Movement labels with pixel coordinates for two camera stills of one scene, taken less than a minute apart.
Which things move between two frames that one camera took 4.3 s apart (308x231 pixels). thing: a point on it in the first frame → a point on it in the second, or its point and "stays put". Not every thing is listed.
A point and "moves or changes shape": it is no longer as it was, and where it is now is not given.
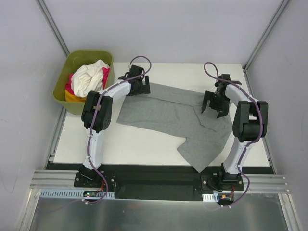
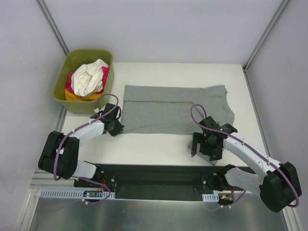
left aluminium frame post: (53, 27) stays put
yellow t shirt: (70, 97) stays put
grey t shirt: (179, 113) moves or changes shape
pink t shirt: (105, 72) stays put
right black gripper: (217, 101) → (207, 149)
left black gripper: (140, 85) → (118, 128)
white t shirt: (88, 78) stays put
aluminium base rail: (53, 179) stays put
